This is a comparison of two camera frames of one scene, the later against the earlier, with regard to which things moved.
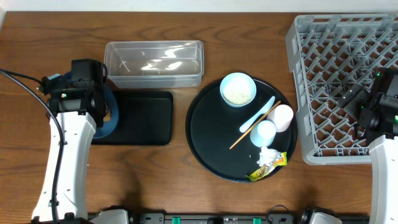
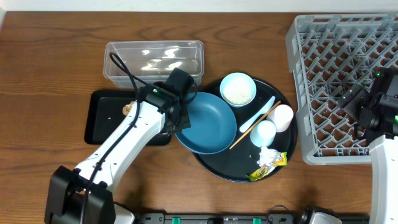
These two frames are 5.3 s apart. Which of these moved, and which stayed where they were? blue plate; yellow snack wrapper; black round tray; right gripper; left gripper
Moved: left gripper; blue plate
Stayed: right gripper; black round tray; yellow snack wrapper
